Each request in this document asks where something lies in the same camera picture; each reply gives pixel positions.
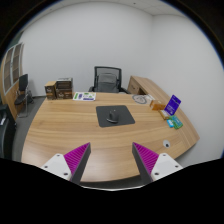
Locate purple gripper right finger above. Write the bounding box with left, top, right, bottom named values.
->
left=132, top=142, right=182, bottom=185

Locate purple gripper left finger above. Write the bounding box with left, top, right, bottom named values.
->
left=41, top=143, right=91, bottom=185

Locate dark grey computer mouse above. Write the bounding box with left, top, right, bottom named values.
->
left=107, top=109, right=119, bottom=123

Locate dark grey mouse pad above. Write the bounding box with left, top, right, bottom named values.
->
left=96, top=105, right=135, bottom=127

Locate blue small packet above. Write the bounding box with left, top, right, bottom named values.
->
left=167, top=119, right=174, bottom=128

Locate green snack packet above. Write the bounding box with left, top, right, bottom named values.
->
left=170, top=115, right=183, bottom=129

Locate yellow small box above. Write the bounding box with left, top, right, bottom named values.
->
left=159, top=110, right=170, bottom=120

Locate orange brown small box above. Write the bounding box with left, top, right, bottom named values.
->
left=150, top=100, right=165, bottom=110

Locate large wooden office desk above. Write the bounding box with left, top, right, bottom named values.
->
left=22, top=93, right=199, bottom=182

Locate purple acrylic sign stand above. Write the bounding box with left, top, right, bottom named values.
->
left=165, top=95, right=181, bottom=116

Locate white leaflet with coloured print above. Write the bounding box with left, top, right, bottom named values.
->
left=73, top=92, right=96, bottom=101

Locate black leather armchair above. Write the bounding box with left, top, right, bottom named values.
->
left=0, top=104, right=16, bottom=160

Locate large dark printed box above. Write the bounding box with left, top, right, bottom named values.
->
left=56, top=77, right=73, bottom=99

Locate small brown cardboard box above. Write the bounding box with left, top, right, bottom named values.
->
left=45, top=81, right=56, bottom=100

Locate wooden side cabinet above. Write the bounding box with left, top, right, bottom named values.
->
left=128, top=76, right=170, bottom=104

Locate black visitor chair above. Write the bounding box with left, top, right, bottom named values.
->
left=14, top=74, right=34, bottom=112

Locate black mesh office chair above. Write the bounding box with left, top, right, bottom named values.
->
left=89, top=66, right=129, bottom=94

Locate wooden glass door bookcase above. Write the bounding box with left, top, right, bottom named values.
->
left=0, top=43, right=24, bottom=118

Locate white desk cable grommet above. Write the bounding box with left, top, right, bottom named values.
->
left=163, top=140, right=171, bottom=148

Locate coiled cable in clear bag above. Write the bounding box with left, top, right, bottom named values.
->
left=131, top=93, right=155, bottom=105

